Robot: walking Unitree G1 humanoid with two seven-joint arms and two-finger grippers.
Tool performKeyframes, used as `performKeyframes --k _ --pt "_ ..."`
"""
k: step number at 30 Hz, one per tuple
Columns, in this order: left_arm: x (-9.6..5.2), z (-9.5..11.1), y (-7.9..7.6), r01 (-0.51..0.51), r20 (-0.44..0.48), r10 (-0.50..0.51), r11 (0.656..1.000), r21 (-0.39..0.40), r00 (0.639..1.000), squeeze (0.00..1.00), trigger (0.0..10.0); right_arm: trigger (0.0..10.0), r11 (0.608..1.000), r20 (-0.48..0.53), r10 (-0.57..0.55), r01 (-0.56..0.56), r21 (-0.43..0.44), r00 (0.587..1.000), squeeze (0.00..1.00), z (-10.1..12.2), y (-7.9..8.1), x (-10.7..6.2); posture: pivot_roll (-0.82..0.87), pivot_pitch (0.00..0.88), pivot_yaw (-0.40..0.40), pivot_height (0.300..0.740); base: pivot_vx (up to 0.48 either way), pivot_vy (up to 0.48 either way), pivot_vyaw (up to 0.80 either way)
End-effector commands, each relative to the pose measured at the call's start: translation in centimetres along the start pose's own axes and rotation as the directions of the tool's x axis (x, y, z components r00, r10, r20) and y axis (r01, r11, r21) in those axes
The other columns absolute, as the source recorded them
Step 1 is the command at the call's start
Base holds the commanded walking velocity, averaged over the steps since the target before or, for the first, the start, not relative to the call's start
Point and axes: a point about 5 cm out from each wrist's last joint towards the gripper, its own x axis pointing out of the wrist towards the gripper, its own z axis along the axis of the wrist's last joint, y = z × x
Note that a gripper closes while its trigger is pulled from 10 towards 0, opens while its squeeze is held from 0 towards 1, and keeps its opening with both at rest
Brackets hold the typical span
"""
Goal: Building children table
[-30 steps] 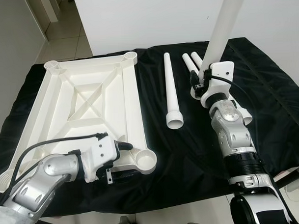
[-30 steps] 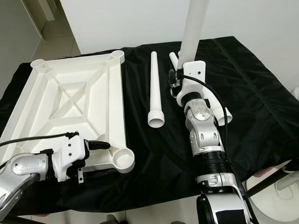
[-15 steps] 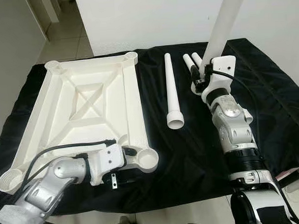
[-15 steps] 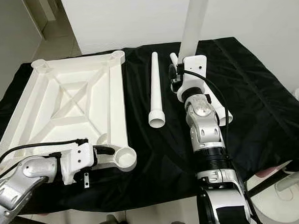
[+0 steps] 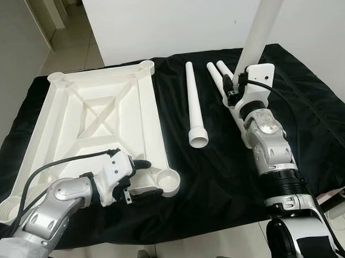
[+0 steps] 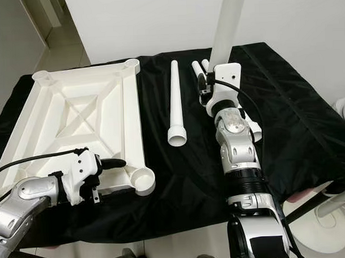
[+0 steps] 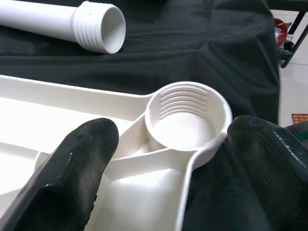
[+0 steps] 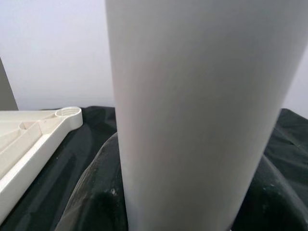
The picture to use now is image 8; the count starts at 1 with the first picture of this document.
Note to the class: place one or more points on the black fabric table cover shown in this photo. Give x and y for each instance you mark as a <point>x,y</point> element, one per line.
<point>72,156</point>

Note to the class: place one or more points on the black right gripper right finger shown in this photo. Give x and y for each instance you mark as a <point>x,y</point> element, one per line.
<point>281,204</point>

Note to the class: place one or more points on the white plastic table leg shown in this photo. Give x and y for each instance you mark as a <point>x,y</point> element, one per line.
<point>192,108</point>

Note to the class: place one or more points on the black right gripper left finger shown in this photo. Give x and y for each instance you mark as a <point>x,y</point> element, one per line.
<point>101,192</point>

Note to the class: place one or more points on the white plastic table top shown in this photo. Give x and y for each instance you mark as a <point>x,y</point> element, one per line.
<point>36,144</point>

